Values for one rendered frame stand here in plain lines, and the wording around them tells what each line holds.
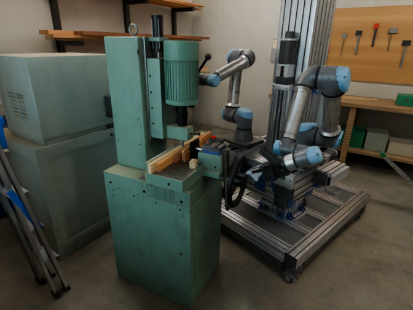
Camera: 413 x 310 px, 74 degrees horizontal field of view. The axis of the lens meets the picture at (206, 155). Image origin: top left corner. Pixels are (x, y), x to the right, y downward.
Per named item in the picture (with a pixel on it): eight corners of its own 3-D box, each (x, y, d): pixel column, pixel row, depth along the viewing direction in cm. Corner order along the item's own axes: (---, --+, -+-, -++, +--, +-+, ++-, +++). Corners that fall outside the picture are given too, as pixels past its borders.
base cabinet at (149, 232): (190, 310, 166) (190, 210, 140) (117, 276, 189) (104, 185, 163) (220, 261, 204) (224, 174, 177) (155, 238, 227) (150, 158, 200)
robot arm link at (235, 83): (232, 125, 208) (241, 47, 190) (219, 120, 218) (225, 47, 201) (243, 123, 215) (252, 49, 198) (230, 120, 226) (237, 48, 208)
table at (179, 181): (200, 198, 126) (200, 186, 123) (145, 183, 138) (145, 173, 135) (243, 154, 176) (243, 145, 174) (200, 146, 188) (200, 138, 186)
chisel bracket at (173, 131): (187, 144, 150) (187, 128, 147) (165, 139, 156) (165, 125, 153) (193, 139, 156) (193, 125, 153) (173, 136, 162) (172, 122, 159)
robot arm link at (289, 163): (291, 156, 121) (294, 150, 128) (281, 159, 124) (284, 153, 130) (297, 171, 122) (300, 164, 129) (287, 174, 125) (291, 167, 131)
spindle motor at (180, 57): (188, 108, 136) (187, 40, 125) (158, 104, 143) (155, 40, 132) (204, 102, 151) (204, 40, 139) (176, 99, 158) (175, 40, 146)
